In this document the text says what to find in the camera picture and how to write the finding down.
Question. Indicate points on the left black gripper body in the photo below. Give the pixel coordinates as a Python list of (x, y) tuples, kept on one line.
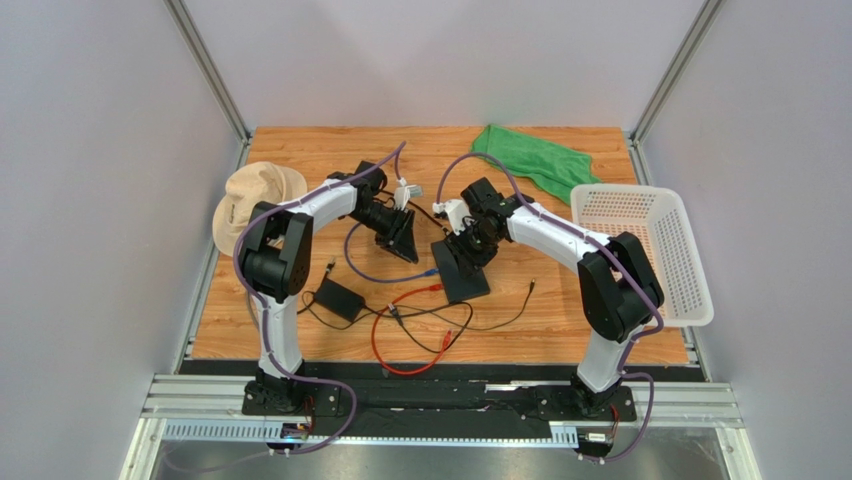
[(385, 223)]

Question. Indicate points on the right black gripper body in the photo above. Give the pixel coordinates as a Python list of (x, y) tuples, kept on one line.
[(465, 250)]

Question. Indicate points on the black network switch box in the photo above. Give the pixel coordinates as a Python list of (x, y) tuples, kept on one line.
[(457, 288)]

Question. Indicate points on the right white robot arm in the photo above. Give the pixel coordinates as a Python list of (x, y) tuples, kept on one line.
[(620, 292)]

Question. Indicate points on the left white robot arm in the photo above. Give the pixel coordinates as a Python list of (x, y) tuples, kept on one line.
[(273, 259)]

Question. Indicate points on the black power adapter brick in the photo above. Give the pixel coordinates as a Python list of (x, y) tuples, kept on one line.
[(339, 300)]

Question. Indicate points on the green cloth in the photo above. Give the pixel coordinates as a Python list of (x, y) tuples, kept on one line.
[(553, 168)]

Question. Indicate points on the beige bucket hat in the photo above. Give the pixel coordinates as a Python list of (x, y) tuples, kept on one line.
[(253, 183)]

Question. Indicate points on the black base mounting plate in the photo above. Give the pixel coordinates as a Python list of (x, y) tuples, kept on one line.
[(452, 401)]

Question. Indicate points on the white plastic basket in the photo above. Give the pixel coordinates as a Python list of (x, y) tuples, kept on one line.
[(658, 217)]

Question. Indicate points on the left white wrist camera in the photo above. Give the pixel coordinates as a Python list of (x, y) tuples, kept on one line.
[(405, 192)]

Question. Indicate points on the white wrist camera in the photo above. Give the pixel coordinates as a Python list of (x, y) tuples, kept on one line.
[(456, 211), (405, 192)]

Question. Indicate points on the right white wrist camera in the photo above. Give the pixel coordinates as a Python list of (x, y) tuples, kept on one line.
[(456, 211)]

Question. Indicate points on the aluminium frame rail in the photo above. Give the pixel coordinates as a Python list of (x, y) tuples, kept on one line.
[(691, 428)]

